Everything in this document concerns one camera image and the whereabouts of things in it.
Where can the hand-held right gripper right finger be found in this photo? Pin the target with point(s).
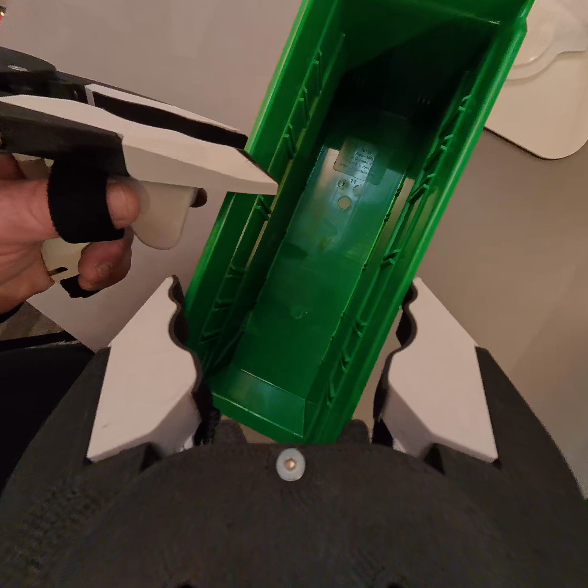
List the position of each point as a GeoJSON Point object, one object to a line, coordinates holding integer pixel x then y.
{"type": "Point", "coordinates": [436, 395]}

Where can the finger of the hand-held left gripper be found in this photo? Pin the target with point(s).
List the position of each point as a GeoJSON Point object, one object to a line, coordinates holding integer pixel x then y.
{"type": "Point", "coordinates": [183, 158]}
{"type": "Point", "coordinates": [151, 108]}

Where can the person's left hand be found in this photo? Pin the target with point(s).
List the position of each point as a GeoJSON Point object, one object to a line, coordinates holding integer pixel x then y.
{"type": "Point", "coordinates": [23, 229]}

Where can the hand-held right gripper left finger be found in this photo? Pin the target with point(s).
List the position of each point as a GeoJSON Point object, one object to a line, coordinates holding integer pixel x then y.
{"type": "Point", "coordinates": [142, 395]}

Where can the white rounded plastic object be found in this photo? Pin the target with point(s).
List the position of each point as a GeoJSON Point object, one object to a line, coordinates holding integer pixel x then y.
{"type": "Point", "coordinates": [551, 115]}

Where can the green plastic bin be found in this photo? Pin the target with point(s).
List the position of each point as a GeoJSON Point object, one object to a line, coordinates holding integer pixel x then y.
{"type": "Point", "coordinates": [285, 358]}

